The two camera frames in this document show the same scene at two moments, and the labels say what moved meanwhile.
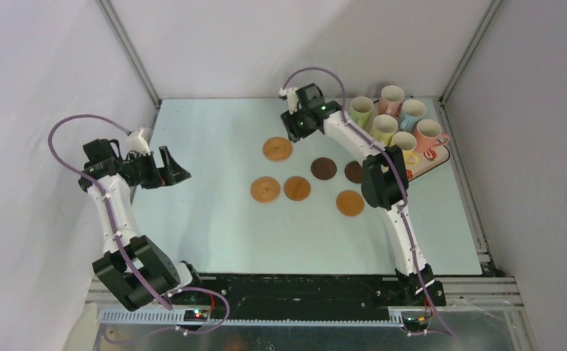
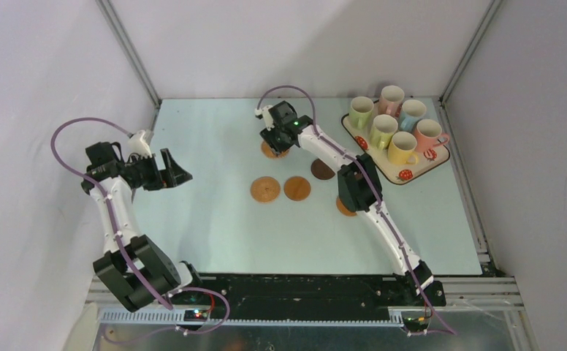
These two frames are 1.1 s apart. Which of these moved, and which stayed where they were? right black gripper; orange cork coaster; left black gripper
Moved: right black gripper
Stayed: orange cork coaster; left black gripper
